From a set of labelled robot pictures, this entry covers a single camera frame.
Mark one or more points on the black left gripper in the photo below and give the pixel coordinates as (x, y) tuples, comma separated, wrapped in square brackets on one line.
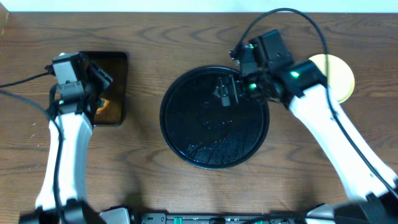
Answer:
[(98, 79)]

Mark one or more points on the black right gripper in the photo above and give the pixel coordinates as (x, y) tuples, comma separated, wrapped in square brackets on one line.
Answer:
[(225, 82)]

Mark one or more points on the orange green sponge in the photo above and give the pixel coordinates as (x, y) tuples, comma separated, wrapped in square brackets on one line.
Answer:
[(102, 105)]

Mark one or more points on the yellow plate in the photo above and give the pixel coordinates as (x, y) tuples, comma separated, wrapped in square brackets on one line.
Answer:
[(340, 79)]

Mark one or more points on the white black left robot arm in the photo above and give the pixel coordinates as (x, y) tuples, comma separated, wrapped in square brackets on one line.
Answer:
[(62, 198)]

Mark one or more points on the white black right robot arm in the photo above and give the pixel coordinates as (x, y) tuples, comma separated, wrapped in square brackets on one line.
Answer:
[(369, 183)]

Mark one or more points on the black rectangular water tray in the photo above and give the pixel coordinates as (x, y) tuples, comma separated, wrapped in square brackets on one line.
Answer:
[(116, 65)]

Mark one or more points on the round black tray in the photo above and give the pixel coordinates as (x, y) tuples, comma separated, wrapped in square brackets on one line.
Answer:
[(203, 132)]

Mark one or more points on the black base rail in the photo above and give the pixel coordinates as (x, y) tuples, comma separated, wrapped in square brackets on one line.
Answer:
[(162, 218)]

